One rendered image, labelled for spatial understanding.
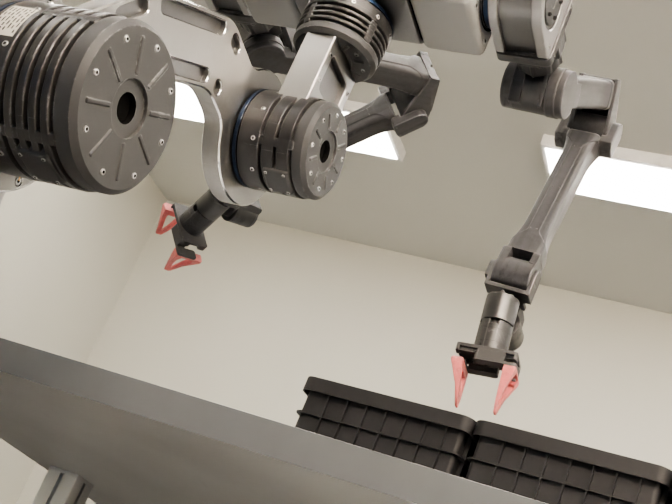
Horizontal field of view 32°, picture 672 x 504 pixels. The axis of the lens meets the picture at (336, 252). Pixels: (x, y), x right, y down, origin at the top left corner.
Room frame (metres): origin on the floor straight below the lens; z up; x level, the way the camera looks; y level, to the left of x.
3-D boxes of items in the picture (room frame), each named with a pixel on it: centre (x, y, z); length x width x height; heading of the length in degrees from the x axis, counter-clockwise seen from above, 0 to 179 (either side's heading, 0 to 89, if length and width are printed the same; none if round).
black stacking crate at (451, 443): (1.93, -0.26, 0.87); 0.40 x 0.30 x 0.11; 151
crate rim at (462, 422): (1.93, -0.26, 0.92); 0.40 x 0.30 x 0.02; 151
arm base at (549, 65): (1.47, -0.16, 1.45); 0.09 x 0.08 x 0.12; 65
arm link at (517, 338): (1.83, -0.31, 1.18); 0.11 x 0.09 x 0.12; 155
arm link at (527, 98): (1.55, -0.18, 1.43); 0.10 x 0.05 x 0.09; 155
